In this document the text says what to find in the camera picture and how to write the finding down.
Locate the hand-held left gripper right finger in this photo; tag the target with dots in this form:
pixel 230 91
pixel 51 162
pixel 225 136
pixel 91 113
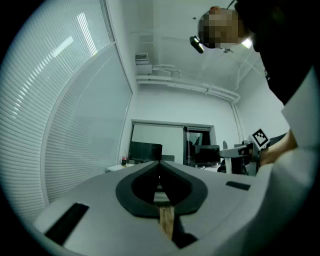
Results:
pixel 197 195

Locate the black computer monitor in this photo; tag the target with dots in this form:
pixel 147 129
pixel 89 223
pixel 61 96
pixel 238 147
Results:
pixel 146 151
pixel 207 154

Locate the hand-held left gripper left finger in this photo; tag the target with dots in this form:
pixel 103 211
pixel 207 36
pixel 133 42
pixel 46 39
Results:
pixel 125 192

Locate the white roller blind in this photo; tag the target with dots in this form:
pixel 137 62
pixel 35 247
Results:
pixel 157 136

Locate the white air vent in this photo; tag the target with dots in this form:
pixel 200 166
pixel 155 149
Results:
pixel 142 57

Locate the person's black shirt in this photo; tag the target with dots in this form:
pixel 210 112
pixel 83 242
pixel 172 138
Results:
pixel 282 45

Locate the white desk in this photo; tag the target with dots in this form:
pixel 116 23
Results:
pixel 120 167

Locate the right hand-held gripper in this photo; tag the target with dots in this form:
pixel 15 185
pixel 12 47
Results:
pixel 260 138

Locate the dark soda bottle red label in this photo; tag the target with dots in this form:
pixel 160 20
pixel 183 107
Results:
pixel 124 160

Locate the black head camera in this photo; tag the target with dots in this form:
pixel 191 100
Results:
pixel 197 45

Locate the ceiling sprinkler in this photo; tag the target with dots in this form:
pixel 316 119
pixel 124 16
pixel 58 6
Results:
pixel 227 50

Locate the white frame office chair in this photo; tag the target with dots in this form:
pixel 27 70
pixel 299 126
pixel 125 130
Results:
pixel 237 166

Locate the white duct box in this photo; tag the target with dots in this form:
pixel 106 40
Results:
pixel 144 69

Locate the person's right forearm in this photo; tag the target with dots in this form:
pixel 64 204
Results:
pixel 280 150

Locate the person's head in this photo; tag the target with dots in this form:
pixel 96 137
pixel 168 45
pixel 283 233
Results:
pixel 222 27

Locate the white ceiling pipes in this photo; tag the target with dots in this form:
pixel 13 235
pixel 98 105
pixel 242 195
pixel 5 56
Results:
pixel 190 86

